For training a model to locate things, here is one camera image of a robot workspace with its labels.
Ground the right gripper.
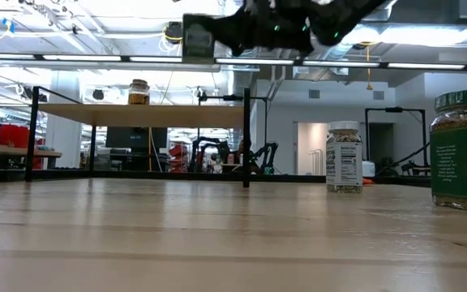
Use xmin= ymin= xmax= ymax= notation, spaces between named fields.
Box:
xmin=211 ymin=0 xmax=315 ymax=57

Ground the dark green pepper tin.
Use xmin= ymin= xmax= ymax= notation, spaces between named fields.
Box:
xmin=182 ymin=13 xmax=216 ymax=65

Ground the small cork-lid spice jar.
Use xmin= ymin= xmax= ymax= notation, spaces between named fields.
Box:
xmin=127 ymin=79 xmax=151 ymax=106

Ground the white-lid bagel seasoning jar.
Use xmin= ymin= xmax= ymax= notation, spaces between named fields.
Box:
xmin=325 ymin=120 xmax=363 ymax=194

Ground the green-lid oregano jar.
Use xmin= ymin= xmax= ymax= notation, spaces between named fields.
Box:
xmin=430 ymin=89 xmax=467 ymax=212

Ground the wooden shelf with black legs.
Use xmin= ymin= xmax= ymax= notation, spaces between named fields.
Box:
xmin=25 ymin=85 xmax=252 ymax=188

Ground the ceiling light strip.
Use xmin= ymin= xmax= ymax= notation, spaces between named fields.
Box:
xmin=0 ymin=51 xmax=467 ymax=73

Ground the black ceiling device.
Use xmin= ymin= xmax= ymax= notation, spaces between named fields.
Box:
xmin=164 ymin=20 xmax=184 ymax=45

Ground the red background equipment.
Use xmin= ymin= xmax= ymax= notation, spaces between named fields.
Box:
xmin=168 ymin=144 xmax=189 ymax=174

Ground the black monitor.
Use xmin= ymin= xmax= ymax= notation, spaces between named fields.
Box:
xmin=105 ymin=127 xmax=169 ymax=150

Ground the red storage bin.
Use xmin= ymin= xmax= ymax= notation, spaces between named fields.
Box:
xmin=0 ymin=124 xmax=30 ymax=149

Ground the wooden workbench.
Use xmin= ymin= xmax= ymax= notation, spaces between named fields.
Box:
xmin=0 ymin=144 xmax=63 ymax=170

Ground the black metal gantry frame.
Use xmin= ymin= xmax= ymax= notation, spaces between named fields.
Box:
xmin=364 ymin=106 xmax=428 ymax=175
xmin=195 ymin=87 xmax=269 ymax=175

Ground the yellow hanging cord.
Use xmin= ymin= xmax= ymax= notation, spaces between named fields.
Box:
xmin=358 ymin=40 xmax=379 ymax=91

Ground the black metal table frame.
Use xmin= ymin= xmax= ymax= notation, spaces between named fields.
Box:
xmin=0 ymin=168 xmax=433 ymax=188

